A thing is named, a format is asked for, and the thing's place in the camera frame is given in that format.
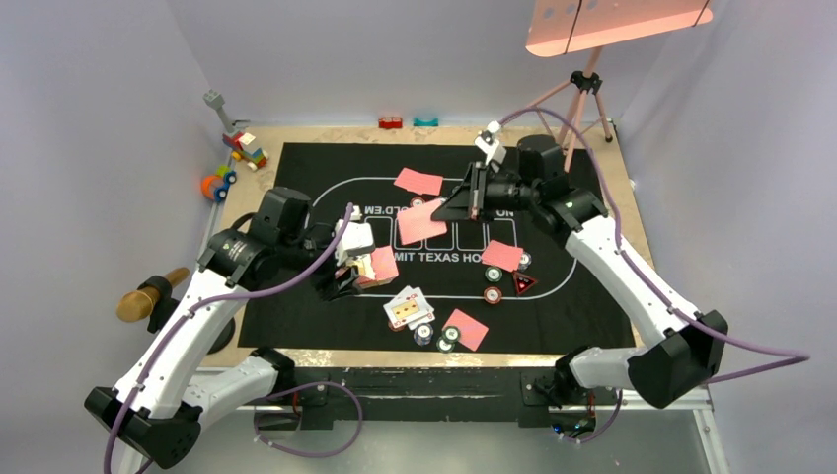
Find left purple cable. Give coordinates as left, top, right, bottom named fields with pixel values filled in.
left=103, top=202, right=365, bottom=474

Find face-up playing cards pile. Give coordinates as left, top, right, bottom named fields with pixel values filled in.
left=383, top=286, right=434, bottom=329

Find red backed card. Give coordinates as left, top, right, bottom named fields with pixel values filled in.
left=442, top=309, right=489, bottom=352
left=481, top=240, right=524, bottom=272
left=394, top=168, right=444, bottom=196

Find red backed card bottom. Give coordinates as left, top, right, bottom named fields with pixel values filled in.
left=442, top=309, right=489, bottom=352

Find colourful toy block train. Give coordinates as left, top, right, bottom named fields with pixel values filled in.
left=222, top=131, right=268, bottom=172

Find red backed card top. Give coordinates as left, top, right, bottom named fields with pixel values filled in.
left=394, top=168, right=444, bottom=196

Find red small block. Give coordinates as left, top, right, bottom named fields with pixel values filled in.
left=378, top=116, right=404, bottom=129

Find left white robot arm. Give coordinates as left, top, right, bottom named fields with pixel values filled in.
left=84, top=187, right=375, bottom=469

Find teal small block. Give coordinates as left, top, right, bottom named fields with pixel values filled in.
left=413, top=116, right=439, bottom=127

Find pink music stand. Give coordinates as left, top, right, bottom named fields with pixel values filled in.
left=526, top=0, right=714, bottom=171

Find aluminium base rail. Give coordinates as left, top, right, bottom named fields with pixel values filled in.
left=119, top=365, right=730, bottom=474

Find purple cable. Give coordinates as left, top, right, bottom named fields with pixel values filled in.
left=496, top=108, right=810, bottom=446
left=103, top=202, right=365, bottom=474

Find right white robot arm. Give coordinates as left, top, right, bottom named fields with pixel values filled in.
left=431, top=121, right=728, bottom=409

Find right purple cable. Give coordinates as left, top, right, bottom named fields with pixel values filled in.
left=496, top=108, right=810, bottom=446

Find pink playing card box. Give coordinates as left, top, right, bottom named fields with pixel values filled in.
left=336, top=246, right=399, bottom=289

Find green poker chip stack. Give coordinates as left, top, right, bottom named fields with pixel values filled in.
left=441, top=326, right=461, bottom=344

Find black poker table mat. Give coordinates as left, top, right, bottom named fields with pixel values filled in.
left=239, top=143, right=635, bottom=355

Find gold microphone on stand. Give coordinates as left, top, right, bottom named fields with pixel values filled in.
left=115, top=267, right=190, bottom=334

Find blue poker chip stack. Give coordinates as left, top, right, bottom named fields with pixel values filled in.
left=414, top=324, right=433, bottom=346

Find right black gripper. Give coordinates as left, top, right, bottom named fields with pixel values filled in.
left=432, top=162, right=539, bottom=225

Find red triangular button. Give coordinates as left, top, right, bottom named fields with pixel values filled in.
left=512, top=272, right=538, bottom=296

